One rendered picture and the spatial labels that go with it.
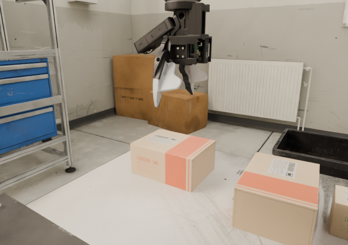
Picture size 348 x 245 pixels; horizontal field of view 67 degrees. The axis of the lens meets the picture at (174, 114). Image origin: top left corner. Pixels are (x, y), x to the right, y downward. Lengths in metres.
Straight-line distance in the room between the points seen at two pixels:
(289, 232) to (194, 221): 0.15
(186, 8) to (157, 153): 0.30
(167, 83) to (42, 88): 1.57
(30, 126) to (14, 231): 1.67
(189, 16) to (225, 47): 2.69
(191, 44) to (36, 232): 0.39
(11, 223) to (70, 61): 2.90
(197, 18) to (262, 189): 0.32
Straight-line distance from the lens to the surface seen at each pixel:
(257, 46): 3.11
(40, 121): 2.05
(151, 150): 0.58
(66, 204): 0.58
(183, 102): 2.79
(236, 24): 3.19
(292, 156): 1.10
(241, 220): 0.48
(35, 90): 2.00
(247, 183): 0.47
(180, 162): 0.55
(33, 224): 0.36
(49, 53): 2.02
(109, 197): 0.57
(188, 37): 0.52
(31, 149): 2.03
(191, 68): 0.61
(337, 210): 0.51
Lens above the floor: 1.01
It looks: 16 degrees down
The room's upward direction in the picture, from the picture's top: straight up
